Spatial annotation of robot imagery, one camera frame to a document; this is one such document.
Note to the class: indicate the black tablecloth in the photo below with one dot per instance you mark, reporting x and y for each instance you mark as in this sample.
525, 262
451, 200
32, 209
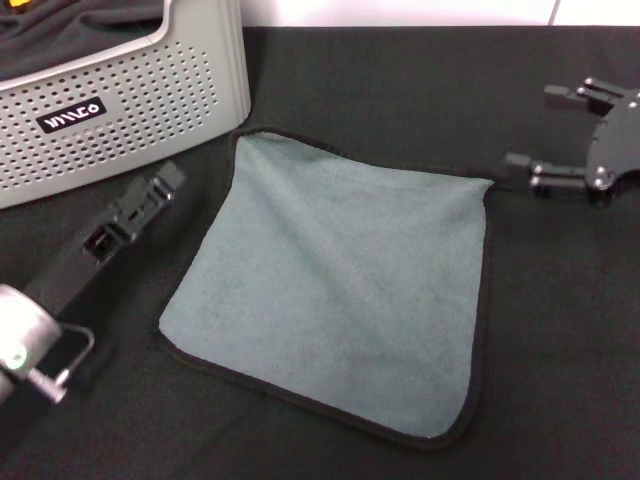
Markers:
550, 325

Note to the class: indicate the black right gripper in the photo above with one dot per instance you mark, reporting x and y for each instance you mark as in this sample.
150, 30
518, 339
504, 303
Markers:
615, 145

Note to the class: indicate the small yellow cloth piece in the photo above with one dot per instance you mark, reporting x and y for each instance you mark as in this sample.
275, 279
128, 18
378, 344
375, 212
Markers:
18, 3

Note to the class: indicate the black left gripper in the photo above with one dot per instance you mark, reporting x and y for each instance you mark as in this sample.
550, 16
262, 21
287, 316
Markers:
85, 275

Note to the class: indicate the grey towel with yellow back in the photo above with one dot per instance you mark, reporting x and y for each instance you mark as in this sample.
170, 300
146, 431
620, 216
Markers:
325, 280

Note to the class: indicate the grey perforated storage box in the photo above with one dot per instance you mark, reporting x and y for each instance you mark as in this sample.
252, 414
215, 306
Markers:
150, 90

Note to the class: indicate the dark grey crumpled cloth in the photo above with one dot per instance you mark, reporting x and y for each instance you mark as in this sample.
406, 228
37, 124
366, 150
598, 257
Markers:
75, 35

